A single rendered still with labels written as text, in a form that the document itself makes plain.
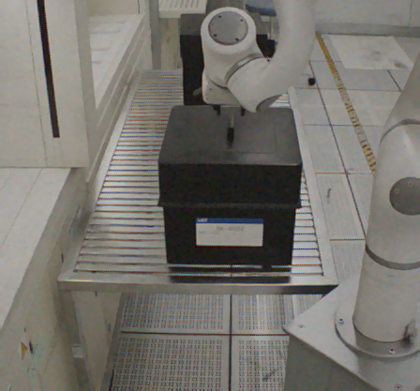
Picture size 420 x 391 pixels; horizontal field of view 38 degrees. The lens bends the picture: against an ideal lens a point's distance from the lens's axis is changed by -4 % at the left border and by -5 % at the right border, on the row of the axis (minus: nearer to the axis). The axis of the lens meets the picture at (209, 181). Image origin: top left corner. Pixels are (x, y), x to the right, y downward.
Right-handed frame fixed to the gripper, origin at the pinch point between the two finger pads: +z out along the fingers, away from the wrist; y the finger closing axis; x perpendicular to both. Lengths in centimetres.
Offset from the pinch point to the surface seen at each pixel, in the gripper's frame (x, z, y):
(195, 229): 22.3, 13.3, 7.0
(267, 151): 7.6, 5.5, -7.5
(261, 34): -51, 65, -8
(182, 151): 8.0, 5.3, 9.6
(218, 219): 20.6, 11.5, 2.1
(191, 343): 46, 111, 14
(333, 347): 47, 2, -20
